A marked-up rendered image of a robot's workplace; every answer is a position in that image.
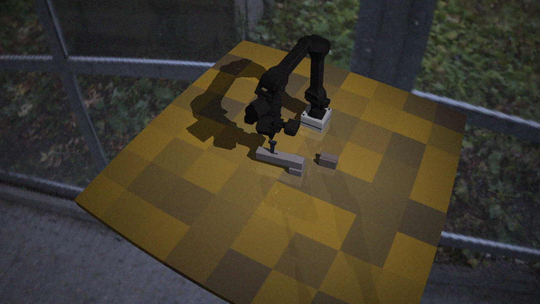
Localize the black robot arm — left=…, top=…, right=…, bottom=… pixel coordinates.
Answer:
left=245, top=34, right=331, bottom=136

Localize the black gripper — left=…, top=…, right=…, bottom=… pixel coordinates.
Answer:
left=244, top=105, right=300, bottom=140

